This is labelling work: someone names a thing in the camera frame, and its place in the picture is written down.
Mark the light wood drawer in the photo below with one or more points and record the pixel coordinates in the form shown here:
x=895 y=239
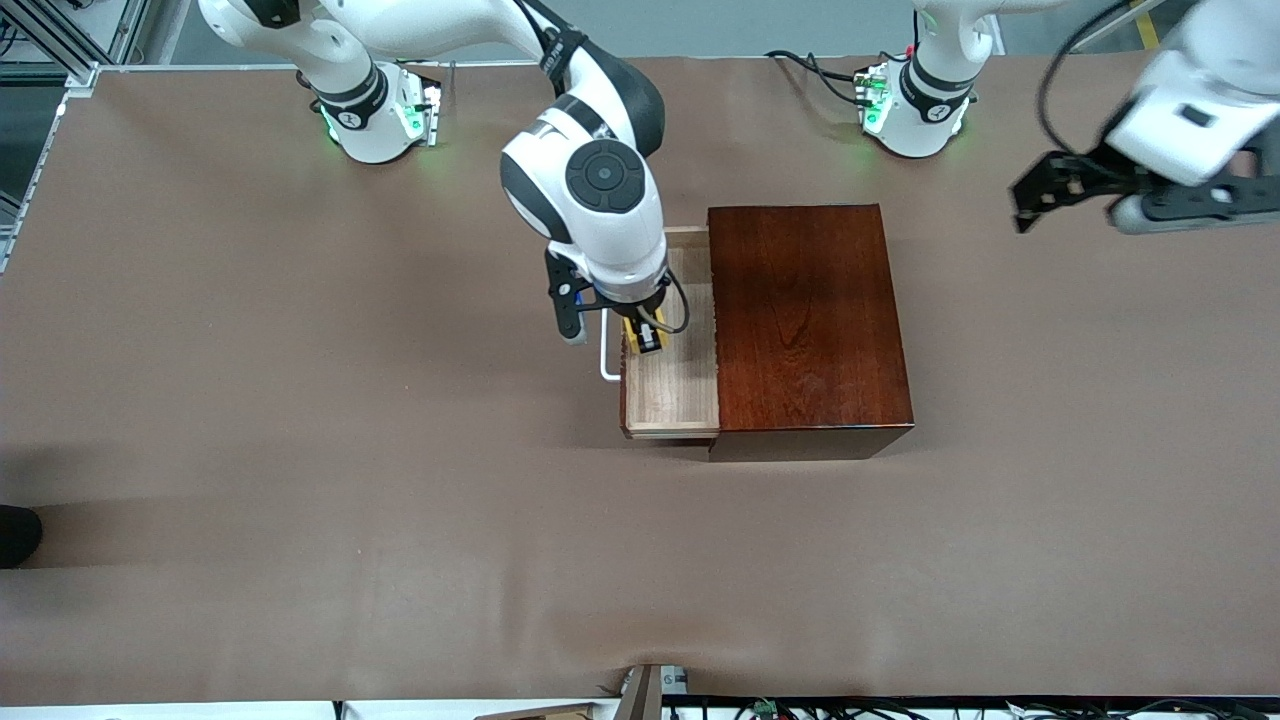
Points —
x=680 y=390

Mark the yellow cube block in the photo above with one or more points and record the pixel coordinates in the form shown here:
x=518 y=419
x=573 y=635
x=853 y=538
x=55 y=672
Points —
x=632 y=332

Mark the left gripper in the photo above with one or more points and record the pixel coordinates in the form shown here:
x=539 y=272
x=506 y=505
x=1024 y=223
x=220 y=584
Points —
x=1098 y=171

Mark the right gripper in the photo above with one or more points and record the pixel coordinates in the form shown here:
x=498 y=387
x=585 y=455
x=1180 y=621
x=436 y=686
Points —
x=641 y=318

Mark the dark red-brown wooden cabinet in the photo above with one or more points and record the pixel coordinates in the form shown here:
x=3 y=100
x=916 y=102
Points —
x=810 y=320

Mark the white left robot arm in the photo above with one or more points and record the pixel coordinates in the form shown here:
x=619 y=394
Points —
x=925 y=100

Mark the black shoe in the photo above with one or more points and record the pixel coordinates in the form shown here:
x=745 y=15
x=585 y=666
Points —
x=18 y=535

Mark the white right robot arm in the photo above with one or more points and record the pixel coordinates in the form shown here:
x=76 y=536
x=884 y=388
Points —
x=600 y=220

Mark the brown table cover sheet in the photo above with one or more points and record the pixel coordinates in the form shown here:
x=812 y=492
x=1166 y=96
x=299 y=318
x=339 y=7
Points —
x=400 y=450

